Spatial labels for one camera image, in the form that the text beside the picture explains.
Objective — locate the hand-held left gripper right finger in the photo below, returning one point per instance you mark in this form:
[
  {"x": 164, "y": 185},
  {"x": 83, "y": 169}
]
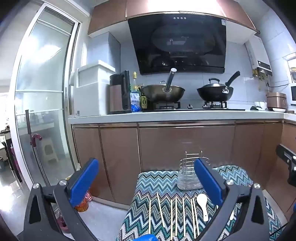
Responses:
[{"x": 208, "y": 183}]

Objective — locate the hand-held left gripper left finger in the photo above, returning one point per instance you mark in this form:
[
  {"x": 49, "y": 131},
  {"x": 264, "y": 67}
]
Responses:
[{"x": 84, "y": 183}]

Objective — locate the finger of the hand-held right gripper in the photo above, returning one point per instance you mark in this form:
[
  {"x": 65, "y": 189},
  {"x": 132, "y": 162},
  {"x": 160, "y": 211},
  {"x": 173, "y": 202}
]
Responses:
[{"x": 285, "y": 154}]

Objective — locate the white ceramic spoon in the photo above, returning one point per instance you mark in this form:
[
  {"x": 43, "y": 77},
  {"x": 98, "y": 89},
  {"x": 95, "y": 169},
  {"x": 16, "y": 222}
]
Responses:
[{"x": 201, "y": 201}]

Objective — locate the pale pink ceramic spoon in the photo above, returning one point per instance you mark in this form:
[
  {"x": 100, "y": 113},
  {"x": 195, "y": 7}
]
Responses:
[{"x": 231, "y": 215}]

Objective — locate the bunch of bamboo chopsticks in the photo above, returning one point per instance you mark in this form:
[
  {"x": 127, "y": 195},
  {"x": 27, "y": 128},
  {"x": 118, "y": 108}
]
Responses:
[{"x": 175, "y": 215}]

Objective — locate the bamboo chopstick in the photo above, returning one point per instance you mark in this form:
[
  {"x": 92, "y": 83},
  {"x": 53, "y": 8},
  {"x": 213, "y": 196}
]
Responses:
[{"x": 161, "y": 210}]

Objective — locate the plastic stool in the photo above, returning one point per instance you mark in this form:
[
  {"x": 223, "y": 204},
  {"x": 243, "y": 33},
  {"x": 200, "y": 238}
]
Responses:
[{"x": 49, "y": 148}]

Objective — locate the brown rice cooker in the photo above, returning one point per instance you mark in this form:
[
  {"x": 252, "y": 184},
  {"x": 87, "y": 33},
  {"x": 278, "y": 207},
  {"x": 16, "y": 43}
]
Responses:
[{"x": 276, "y": 100}]

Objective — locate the white bowl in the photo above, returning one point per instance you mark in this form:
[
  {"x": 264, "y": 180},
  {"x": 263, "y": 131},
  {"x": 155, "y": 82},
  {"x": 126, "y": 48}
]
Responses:
[{"x": 260, "y": 105}]

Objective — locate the zigzag knitted cloth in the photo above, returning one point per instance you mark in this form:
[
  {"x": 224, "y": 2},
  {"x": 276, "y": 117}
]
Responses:
[{"x": 150, "y": 183}]

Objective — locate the white microwave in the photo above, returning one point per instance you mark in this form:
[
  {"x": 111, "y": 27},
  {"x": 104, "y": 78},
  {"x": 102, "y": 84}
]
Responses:
[{"x": 293, "y": 92}]

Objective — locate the dark red umbrella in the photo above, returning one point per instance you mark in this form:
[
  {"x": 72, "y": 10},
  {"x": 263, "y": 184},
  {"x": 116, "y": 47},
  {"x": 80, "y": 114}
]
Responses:
[{"x": 35, "y": 139}]

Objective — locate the gas stove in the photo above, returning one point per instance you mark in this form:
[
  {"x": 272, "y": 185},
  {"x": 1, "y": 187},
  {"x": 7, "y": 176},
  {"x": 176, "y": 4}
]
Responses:
[{"x": 185, "y": 108}]

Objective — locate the black wok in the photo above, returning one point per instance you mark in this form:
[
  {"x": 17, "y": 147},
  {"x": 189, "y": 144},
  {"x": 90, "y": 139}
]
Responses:
[{"x": 212, "y": 95}]

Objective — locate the white storage box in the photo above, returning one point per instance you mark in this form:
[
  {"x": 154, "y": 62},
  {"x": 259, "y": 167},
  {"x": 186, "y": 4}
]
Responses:
[{"x": 92, "y": 92}]

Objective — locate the black electric kettle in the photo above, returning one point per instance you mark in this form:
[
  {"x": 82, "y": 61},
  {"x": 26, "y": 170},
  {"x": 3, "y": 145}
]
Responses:
[{"x": 115, "y": 97}]

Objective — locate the blue white packet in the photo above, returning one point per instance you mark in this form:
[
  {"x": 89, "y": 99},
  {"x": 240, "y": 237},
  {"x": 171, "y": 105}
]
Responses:
[{"x": 135, "y": 102}]

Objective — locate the steel wok lid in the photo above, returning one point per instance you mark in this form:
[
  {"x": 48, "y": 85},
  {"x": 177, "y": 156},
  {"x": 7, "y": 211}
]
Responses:
[{"x": 214, "y": 84}]

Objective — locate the steel wok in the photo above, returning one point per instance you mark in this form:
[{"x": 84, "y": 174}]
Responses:
[{"x": 161, "y": 93}]

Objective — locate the dark bottle yellow label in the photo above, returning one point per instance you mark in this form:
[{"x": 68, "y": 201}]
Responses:
[{"x": 144, "y": 100}]

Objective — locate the white water heater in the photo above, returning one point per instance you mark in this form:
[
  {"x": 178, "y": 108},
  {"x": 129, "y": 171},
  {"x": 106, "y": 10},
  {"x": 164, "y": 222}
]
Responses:
[{"x": 259, "y": 53}]

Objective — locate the sliding glass door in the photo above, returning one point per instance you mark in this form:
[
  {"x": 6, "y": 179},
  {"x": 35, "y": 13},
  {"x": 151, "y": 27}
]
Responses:
[{"x": 44, "y": 81}]

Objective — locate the clear bottle yellow cap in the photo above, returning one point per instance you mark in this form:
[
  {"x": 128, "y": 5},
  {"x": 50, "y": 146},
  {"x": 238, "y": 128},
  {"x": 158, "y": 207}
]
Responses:
[{"x": 134, "y": 83}]

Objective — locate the black range hood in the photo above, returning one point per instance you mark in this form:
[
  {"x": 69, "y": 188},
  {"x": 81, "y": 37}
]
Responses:
[{"x": 175, "y": 46}]

